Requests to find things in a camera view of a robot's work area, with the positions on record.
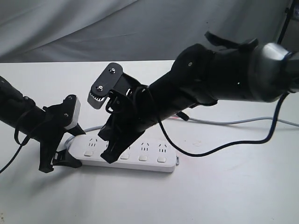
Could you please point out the grey backdrop cloth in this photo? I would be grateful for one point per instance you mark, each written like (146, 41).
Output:
(128, 30)

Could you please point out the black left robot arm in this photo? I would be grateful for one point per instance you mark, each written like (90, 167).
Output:
(19, 112)

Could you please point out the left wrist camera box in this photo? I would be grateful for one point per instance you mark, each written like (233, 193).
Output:
(70, 109)

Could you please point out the white power strip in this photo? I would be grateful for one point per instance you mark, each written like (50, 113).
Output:
(144, 154)

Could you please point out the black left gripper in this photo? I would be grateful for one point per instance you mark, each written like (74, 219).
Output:
(50, 134)

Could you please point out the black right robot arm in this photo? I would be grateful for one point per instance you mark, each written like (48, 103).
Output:
(247, 71)

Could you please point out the black tripod stand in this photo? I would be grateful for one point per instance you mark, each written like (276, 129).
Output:
(286, 19)

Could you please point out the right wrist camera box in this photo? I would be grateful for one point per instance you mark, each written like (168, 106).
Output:
(104, 84)

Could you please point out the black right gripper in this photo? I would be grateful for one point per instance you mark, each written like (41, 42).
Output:
(133, 108)

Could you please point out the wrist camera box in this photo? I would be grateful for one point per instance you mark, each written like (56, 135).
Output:
(104, 84)
(70, 109)

